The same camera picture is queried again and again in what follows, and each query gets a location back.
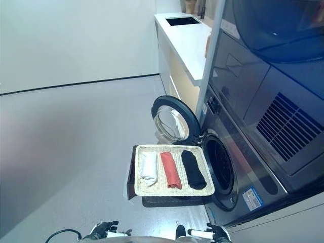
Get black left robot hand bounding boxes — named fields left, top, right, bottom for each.
left=87, top=221, right=127, bottom=240

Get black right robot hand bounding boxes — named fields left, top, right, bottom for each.
left=188, top=222, right=230, bottom=243

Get black cloth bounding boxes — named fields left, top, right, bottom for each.
left=181, top=150, right=207, bottom=190

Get white cloth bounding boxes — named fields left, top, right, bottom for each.
left=139, top=151, right=158, bottom=188

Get red cloth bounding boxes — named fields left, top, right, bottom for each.
left=160, top=151, right=183, bottom=189

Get grey front-load washing machine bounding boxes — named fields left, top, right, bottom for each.
left=201, top=86, right=324, bottom=228

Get round washing machine door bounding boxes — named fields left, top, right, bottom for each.
left=151, top=95, right=204, bottom=146

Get blue white label sticker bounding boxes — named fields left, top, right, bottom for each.
left=242, top=186, right=264, bottom=211

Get white wicker basket tray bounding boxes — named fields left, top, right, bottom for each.
left=134, top=144, right=217, bottom=197

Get dark grey stacked dryer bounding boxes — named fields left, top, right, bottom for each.
left=207, top=0, right=324, bottom=195

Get white cabinet side panel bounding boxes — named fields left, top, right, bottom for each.
left=196, top=0, right=229, bottom=123

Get white counter cabinet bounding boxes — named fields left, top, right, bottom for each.
left=153, top=14, right=213, bottom=112

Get black rectangular sink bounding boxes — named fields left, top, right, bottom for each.
left=165, top=17, right=201, bottom=27

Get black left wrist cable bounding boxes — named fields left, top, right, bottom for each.
left=47, top=229, right=85, bottom=243

